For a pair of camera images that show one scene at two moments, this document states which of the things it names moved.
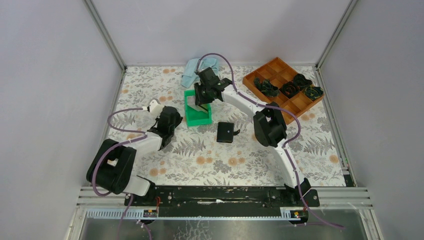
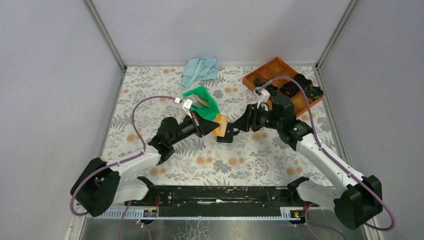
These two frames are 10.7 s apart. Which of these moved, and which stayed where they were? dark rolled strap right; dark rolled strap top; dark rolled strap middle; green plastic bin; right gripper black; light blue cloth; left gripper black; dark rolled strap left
Moved: green plastic bin; left gripper black; right gripper black
Stayed: light blue cloth; dark rolled strap middle; dark rolled strap right; dark rolled strap left; dark rolled strap top
